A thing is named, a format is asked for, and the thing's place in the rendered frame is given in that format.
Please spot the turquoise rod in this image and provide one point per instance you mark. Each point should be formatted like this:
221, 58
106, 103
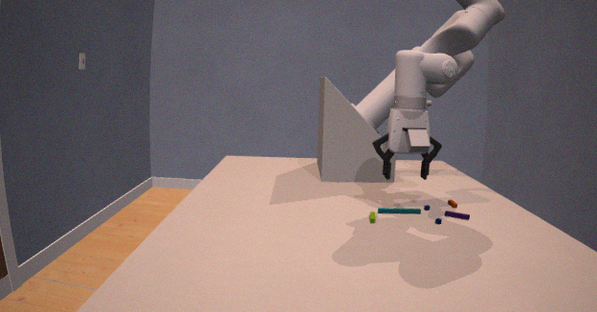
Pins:
407, 211

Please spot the purple rod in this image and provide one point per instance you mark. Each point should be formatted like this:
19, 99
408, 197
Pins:
457, 215

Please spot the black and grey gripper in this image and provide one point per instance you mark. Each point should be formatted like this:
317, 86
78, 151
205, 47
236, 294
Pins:
417, 119

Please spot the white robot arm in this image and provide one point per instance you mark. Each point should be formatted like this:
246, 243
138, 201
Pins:
424, 70

